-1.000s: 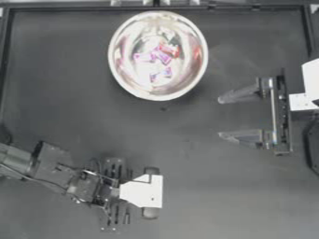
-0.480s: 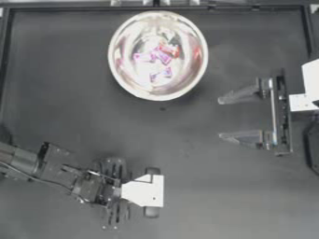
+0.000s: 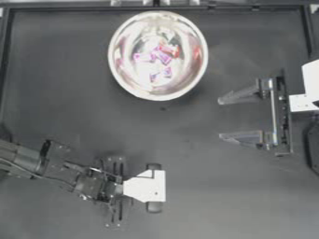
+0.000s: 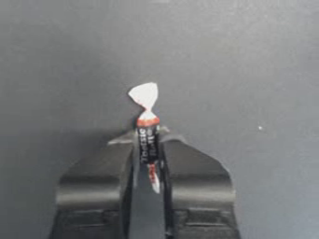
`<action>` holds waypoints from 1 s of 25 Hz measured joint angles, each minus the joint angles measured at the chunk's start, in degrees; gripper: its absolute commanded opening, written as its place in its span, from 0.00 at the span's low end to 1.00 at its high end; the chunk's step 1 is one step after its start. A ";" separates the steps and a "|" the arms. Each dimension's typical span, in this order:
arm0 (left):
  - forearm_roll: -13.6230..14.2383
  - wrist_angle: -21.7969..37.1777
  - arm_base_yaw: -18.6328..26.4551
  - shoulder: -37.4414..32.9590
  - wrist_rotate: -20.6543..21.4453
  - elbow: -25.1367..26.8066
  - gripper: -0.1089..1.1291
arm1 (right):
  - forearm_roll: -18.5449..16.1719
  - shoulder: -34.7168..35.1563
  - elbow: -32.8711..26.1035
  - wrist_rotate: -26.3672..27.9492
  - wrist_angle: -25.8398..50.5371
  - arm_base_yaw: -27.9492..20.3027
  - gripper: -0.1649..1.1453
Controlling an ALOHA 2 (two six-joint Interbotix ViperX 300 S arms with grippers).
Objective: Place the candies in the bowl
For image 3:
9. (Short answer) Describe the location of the purple and white candy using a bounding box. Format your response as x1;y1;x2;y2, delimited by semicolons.
148;65;175;84
132;51;156;63

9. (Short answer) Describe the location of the red candy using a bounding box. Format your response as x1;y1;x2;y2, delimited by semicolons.
159;44;183;60

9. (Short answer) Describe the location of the pink candy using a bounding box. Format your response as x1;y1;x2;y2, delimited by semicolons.
149;45;173;65

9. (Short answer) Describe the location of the steel bowl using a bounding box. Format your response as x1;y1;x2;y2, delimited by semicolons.
107;10;209;102

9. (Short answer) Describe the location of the black cable loop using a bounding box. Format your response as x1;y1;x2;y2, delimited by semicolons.
306;119;319;176

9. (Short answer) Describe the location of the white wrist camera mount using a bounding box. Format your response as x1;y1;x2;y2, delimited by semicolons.
288;59;319;114
121;162;167;215

